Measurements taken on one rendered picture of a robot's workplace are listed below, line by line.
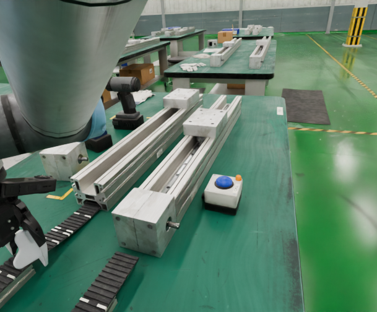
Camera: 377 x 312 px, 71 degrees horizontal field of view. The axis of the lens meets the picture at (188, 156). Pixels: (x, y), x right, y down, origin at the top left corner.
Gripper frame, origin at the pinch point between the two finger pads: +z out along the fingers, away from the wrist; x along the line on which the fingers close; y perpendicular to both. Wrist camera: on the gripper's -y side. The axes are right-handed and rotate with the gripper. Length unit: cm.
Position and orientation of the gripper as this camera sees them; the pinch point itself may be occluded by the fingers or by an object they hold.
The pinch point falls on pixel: (31, 252)
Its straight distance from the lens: 64.3
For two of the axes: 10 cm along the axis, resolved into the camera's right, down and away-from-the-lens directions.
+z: 0.5, 8.8, 4.8
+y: -3.5, 4.6, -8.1
